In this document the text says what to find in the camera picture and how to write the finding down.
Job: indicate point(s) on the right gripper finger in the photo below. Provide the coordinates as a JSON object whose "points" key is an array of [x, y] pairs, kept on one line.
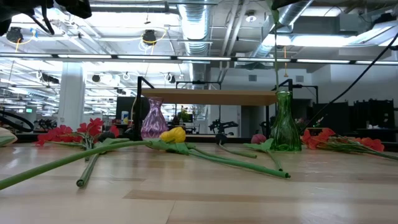
{"points": [[284, 3]]}

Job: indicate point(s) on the mauve artificial tulip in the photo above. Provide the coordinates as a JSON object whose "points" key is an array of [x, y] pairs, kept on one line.
{"points": [[258, 139]]}

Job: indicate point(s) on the orange artificial flower bunch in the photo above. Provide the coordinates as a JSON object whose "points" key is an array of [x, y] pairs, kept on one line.
{"points": [[314, 140]]}

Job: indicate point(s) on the black tulip with bare stem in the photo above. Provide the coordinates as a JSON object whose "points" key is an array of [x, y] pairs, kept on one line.
{"points": [[221, 138]]}

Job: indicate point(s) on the yellow artificial tulip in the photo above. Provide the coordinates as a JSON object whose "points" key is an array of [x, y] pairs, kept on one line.
{"points": [[179, 134], [62, 163]]}

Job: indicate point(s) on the black artificial tulip with leaves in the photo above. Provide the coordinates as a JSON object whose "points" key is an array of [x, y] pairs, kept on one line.
{"points": [[88, 169]]}

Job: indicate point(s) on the black background robot arm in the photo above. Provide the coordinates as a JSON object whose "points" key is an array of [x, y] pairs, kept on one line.
{"points": [[222, 126]]}

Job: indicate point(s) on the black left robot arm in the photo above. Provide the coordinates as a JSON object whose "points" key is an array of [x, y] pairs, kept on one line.
{"points": [[4, 21]]}

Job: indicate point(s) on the wooden shelf with black legs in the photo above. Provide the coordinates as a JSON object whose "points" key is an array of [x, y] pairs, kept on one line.
{"points": [[211, 97]]}

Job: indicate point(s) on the white pillar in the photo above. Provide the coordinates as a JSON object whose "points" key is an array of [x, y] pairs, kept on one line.
{"points": [[71, 93]]}

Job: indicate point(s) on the black monitor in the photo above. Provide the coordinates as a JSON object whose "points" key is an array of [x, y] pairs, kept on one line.
{"points": [[124, 104]]}

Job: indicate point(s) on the red artificial flower bunch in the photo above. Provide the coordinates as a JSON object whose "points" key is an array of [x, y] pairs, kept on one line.
{"points": [[93, 124]]}

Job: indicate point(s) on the white and yellow bottle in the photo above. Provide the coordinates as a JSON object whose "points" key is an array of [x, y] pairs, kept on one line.
{"points": [[125, 115]]}

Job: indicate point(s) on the green glass vase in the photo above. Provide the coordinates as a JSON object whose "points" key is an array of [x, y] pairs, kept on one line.
{"points": [[284, 130]]}

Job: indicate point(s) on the purple glass vase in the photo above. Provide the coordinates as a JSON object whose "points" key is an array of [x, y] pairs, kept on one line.
{"points": [[154, 121]]}

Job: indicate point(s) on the black cabinets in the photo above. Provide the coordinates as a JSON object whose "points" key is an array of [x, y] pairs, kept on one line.
{"points": [[373, 115]]}

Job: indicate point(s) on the green potted plant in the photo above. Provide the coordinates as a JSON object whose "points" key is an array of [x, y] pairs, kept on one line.
{"points": [[183, 115]]}

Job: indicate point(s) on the silver slanted ventilation duct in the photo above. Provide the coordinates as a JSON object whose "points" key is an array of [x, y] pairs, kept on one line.
{"points": [[292, 12]]}

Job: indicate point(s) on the silver ribbed ventilation duct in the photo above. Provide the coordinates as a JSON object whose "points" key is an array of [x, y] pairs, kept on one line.
{"points": [[196, 25]]}

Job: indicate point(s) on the long ceiling light rail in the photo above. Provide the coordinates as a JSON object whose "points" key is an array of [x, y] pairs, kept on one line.
{"points": [[199, 58]]}

